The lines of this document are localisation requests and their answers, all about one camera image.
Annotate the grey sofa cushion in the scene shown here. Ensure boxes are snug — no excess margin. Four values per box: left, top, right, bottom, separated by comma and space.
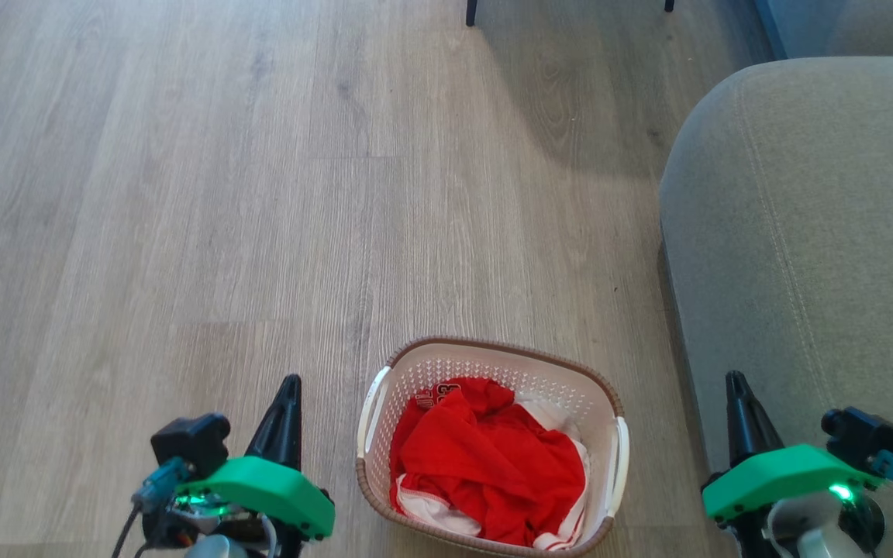
825, 0, 893, 59

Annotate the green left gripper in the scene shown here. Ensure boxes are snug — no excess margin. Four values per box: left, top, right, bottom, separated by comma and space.
142, 374, 336, 558

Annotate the red jersey garment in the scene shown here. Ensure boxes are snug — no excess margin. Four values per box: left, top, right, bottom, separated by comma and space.
388, 377, 588, 548

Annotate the left cable with blue plug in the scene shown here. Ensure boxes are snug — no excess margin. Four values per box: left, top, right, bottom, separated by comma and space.
111, 456, 193, 558

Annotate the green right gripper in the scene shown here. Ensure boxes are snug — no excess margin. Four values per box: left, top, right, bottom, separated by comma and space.
701, 370, 882, 558

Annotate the grey fabric sofa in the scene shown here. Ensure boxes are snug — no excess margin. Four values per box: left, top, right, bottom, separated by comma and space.
657, 56, 893, 558

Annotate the blue grey sofa panel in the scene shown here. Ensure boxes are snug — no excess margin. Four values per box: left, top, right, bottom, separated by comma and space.
753, 0, 854, 61

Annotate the white brown-rimmed laundry basket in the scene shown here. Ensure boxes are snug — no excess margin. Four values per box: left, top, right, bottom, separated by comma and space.
355, 335, 632, 558

